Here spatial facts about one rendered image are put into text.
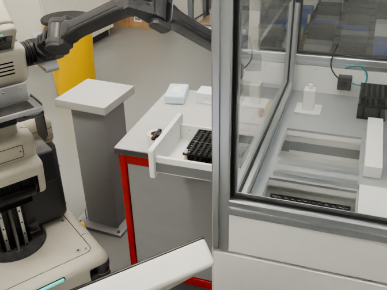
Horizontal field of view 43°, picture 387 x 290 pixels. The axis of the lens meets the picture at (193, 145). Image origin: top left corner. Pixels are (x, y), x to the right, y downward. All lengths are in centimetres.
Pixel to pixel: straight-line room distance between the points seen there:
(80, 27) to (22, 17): 354
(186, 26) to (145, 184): 76
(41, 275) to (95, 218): 72
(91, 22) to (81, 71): 274
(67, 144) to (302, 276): 269
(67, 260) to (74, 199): 90
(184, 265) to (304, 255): 40
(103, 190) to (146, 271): 188
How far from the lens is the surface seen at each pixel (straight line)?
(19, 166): 188
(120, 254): 263
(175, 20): 151
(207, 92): 229
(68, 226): 240
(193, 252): 82
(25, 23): 512
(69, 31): 164
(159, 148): 166
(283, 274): 119
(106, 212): 273
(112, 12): 149
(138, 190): 208
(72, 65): 426
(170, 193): 202
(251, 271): 121
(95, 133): 248
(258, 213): 110
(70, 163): 342
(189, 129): 183
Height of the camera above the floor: 174
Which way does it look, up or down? 30 degrees down
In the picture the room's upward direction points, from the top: 1 degrees counter-clockwise
